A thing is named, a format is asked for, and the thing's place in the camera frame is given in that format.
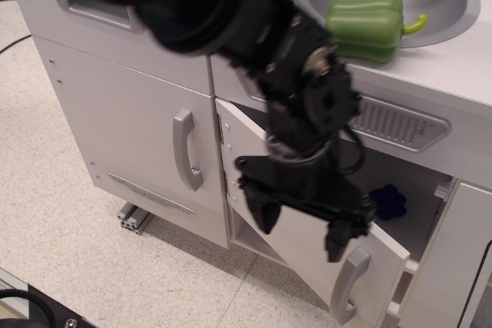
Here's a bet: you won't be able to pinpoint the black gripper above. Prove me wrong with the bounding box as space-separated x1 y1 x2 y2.
234 154 375 263

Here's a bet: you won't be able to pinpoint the white cabinet door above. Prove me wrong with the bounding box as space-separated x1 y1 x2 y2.
399 182 491 327
216 100 410 327

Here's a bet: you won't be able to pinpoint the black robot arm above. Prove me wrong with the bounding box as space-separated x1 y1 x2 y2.
105 0 375 263

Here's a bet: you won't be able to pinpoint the white toy kitchen cabinet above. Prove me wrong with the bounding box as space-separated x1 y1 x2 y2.
211 0 491 327

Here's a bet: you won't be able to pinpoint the blue toy grapes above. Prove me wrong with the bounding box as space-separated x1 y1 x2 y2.
369 184 407 220

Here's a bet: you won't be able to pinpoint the grey vent panel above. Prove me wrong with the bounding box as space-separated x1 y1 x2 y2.
234 66 451 154

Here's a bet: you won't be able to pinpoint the aluminium extrusion foot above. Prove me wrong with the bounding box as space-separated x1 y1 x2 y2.
117 202 154 235

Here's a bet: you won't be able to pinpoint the silver fridge emblem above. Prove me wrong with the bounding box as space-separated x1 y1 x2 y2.
106 171 197 214

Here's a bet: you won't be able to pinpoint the white toy fridge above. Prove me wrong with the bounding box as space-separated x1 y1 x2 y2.
17 0 230 247

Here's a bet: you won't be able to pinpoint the green toy bell pepper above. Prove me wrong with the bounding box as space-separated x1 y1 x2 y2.
325 0 428 64

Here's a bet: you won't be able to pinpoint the grey ice dispenser recess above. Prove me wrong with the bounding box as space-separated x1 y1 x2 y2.
56 0 145 34

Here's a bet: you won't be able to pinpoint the grey fridge door handle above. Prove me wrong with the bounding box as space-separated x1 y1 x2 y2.
172 108 204 192

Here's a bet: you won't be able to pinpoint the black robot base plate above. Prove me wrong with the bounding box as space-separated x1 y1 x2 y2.
0 283 98 328

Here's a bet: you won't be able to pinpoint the black floor cable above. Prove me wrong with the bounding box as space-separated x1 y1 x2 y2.
0 0 32 55

